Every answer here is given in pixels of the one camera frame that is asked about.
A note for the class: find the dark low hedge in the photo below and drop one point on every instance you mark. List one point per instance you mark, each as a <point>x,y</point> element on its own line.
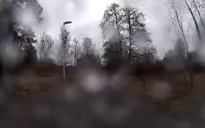
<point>90,63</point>

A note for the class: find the brown rough grass ground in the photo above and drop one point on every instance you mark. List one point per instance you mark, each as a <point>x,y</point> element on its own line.
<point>100,100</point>

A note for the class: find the grey street lamp pole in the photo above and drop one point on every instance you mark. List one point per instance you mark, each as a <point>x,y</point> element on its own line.
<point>63,46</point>

